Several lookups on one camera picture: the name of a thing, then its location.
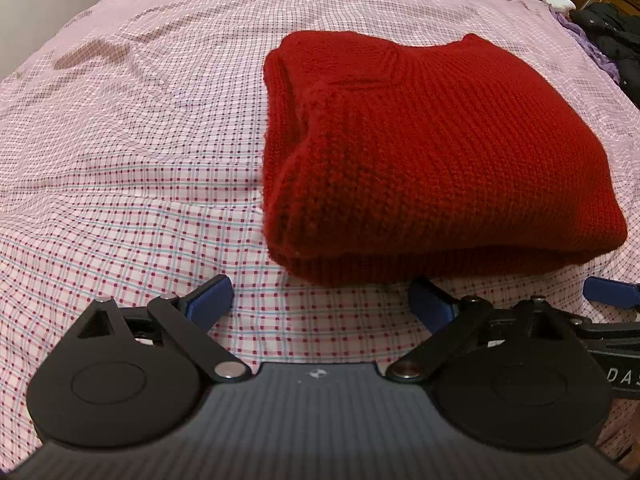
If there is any pink checked bed sheet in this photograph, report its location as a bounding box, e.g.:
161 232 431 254
0 0 640 466

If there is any red knitted sweater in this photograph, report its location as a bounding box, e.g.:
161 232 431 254
262 30 629 287

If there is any black jacket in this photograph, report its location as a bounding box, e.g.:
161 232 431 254
570 2 640 109

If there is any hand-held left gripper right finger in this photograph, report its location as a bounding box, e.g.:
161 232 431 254
386 276 574 382

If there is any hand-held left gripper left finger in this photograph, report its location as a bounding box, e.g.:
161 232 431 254
65 274 252 384

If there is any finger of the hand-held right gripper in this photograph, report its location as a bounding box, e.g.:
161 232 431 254
555 275 640 344

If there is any purple cloth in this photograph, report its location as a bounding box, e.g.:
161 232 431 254
549 4 627 87

